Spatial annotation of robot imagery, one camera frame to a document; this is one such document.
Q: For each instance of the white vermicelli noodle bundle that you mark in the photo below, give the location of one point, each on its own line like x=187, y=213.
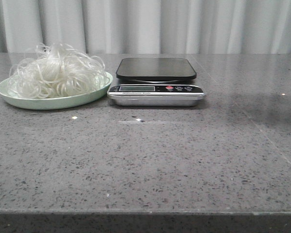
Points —
x=57, y=71

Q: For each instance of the black silver kitchen scale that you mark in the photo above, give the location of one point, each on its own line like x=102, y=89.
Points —
x=155, y=82

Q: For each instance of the white pleated curtain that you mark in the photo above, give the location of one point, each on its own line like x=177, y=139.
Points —
x=148, y=26

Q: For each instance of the light green plastic plate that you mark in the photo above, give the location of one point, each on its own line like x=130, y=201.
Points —
x=54, y=103

